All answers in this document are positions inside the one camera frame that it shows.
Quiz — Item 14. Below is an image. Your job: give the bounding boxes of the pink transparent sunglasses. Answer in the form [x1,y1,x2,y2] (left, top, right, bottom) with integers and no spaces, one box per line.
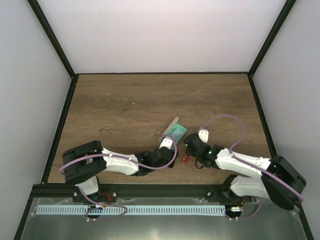
[181,151,191,166]

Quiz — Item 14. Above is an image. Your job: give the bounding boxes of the light blue cleaning cloth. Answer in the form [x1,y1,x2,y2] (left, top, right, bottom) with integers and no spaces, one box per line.
[171,128,184,142]

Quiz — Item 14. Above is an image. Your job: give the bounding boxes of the grey case green lining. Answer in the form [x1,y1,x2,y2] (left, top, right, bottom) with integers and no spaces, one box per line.
[159,117,187,144]

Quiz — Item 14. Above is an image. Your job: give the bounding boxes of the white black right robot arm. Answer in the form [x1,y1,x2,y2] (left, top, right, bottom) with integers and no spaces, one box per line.
[183,130,307,210]

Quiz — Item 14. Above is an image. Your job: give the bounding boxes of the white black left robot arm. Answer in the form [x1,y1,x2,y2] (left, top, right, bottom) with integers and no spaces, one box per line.
[58,137,178,202]

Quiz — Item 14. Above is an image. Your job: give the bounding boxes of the grey metal front panel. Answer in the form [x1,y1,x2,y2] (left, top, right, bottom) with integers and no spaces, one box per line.
[20,198,307,240]

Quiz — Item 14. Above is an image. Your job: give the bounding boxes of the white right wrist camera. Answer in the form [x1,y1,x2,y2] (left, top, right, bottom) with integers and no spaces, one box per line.
[197,129,209,144]

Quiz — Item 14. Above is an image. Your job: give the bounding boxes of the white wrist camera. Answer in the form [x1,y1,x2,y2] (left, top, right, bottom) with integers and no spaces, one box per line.
[197,129,209,144]
[159,136,174,150]

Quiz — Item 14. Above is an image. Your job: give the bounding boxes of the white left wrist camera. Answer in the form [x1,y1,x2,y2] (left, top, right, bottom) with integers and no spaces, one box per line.
[159,136,174,150]

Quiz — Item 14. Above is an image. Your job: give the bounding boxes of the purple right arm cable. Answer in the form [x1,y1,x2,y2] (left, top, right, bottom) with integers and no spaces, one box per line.
[198,114,305,222]

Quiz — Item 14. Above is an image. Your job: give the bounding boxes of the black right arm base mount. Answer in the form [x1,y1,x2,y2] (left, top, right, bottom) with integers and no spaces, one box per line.
[205,184,243,205]

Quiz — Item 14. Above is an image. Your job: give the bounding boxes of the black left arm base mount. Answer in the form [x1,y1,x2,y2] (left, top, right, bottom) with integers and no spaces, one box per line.
[71,184,118,204]

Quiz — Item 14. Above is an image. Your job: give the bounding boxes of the light blue slotted cable duct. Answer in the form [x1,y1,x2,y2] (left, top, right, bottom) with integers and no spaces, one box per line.
[35,205,226,216]

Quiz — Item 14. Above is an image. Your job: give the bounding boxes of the black aluminium frame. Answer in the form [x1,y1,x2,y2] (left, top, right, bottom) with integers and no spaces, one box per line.
[12,0,316,240]

